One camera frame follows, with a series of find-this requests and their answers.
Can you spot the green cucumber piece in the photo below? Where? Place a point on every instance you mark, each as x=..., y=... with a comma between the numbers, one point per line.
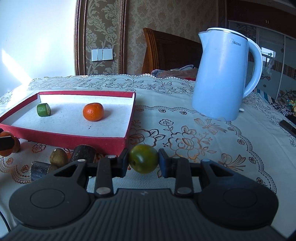
x=43, y=109

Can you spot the dark flat object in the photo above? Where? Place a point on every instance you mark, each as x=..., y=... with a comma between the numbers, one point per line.
x=288, y=128

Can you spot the colourful patterned cloth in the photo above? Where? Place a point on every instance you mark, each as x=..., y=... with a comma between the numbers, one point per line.
x=291, y=104

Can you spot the brown kiwi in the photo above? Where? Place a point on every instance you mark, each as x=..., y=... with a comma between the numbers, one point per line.
x=59, y=157

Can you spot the white wall switch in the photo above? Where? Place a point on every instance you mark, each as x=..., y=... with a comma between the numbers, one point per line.
x=102, y=54

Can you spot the wooden bed headboard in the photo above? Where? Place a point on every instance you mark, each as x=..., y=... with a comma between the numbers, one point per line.
x=171, y=51

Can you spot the light blue electric kettle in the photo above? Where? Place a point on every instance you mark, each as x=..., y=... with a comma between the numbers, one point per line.
x=219, y=76

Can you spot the red cardboard box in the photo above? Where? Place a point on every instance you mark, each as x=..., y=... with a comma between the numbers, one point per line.
x=69, y=120

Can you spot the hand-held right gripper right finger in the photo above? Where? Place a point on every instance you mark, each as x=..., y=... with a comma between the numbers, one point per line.
x=163, y=164

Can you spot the sliding door wardrobe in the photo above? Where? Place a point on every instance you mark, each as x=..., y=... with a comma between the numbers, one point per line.
x=272, y=41

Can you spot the green tangerine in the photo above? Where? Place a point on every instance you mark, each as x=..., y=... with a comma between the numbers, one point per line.
x=143, y=158

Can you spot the brown wall moulding frame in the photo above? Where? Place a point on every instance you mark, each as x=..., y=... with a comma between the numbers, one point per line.
x=79, y=37

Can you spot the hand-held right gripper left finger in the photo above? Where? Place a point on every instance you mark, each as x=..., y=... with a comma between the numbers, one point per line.
x=124, y=162

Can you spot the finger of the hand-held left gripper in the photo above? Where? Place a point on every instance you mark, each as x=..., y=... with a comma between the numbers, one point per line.
x=5, y=142

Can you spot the orange tangerine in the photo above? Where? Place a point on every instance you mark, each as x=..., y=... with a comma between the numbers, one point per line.
x=15, y=144
x=93, y=112

